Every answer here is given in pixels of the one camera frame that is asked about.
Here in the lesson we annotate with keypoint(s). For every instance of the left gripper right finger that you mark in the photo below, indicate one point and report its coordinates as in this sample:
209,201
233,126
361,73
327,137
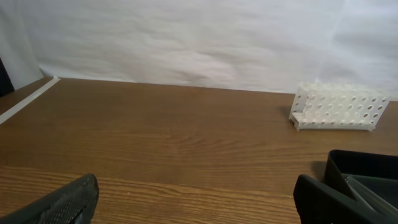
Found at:
323,202

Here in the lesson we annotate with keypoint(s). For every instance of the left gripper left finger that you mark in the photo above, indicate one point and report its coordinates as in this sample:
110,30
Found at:
62,202

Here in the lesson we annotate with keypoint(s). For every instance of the black tray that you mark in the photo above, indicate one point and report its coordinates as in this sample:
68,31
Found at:
357,161

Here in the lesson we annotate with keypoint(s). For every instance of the white test tube rack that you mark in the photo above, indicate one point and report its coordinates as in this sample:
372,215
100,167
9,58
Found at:
335,109

